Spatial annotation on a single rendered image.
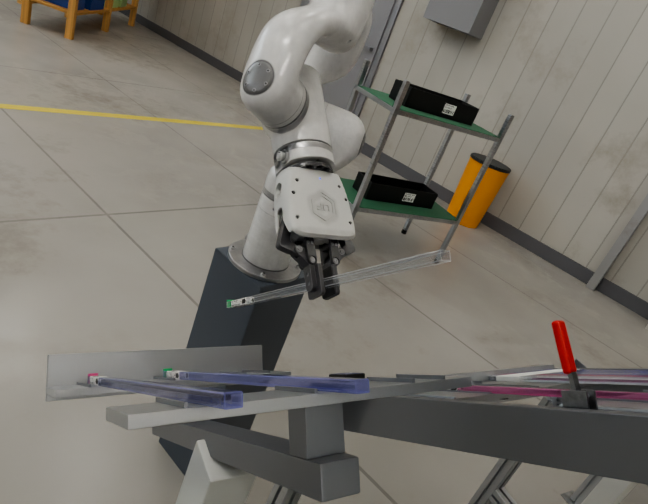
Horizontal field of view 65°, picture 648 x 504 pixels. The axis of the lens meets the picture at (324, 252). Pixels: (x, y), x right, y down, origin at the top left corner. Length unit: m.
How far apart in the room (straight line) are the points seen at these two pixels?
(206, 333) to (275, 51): 0.88
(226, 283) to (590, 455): 0.91
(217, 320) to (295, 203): 0.74
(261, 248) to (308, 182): 0.57
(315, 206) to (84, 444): 1.22
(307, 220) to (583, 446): 0.39
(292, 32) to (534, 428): 0.55
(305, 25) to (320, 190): 0.21
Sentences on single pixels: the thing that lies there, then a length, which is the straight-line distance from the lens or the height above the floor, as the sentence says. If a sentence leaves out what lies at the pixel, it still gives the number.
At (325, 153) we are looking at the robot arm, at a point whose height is 1.14.
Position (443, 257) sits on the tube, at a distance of 0.50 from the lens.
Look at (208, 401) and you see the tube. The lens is 0.39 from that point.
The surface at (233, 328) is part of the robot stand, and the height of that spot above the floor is 0.55.
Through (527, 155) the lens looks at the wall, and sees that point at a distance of 5.06.
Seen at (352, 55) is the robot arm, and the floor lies 1.24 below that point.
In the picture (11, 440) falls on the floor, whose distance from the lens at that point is 1.73.
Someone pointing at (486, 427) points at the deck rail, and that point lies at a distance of 0.69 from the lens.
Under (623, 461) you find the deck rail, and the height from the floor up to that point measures 1.04.
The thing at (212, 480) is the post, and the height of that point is 0.81.
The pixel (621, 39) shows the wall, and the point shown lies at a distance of 4.99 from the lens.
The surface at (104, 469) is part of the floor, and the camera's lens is 1.67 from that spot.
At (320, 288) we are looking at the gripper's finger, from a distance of 0.64.
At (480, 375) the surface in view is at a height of 0.73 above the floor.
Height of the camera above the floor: 1.31
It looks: 25 degrees down
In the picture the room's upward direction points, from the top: 22 degrees clockwise
